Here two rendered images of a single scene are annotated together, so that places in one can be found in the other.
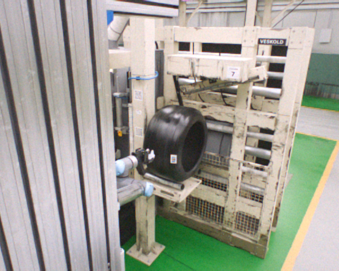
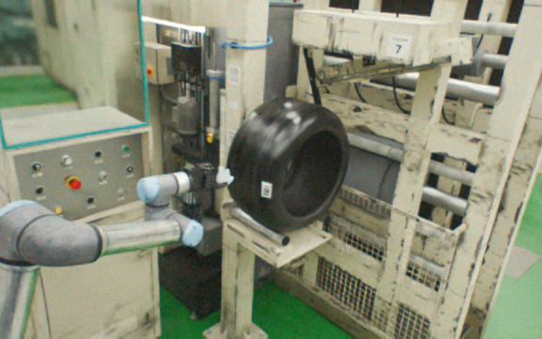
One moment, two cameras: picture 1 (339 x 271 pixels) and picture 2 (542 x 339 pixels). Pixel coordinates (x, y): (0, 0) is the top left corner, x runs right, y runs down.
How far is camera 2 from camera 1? 0.44 m
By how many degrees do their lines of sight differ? 11
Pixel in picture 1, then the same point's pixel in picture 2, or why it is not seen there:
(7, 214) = not seen: outside the picture
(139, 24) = not seen: outside the picture
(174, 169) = (269, 207)
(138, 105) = (232, 92)
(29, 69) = not seen: outside the picture
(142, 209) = (231, 266)
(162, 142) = (251, 158)
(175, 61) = (307, 21)
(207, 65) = (356, 30)
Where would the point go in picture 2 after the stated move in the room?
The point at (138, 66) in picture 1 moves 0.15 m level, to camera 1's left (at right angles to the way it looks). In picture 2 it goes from (236, 24) to (202, 21)
